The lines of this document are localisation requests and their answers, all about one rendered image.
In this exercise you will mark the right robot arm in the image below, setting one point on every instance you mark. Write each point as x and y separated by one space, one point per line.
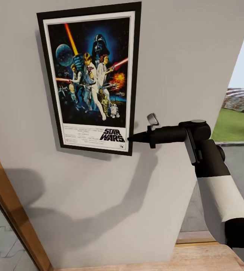
223 205

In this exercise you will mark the poster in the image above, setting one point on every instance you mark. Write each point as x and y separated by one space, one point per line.
91 57

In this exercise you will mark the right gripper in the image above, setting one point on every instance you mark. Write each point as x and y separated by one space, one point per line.
157 136

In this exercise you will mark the fixed window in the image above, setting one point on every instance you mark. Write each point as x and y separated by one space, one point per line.
228 133

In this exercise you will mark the door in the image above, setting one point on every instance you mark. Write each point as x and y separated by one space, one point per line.
20 248

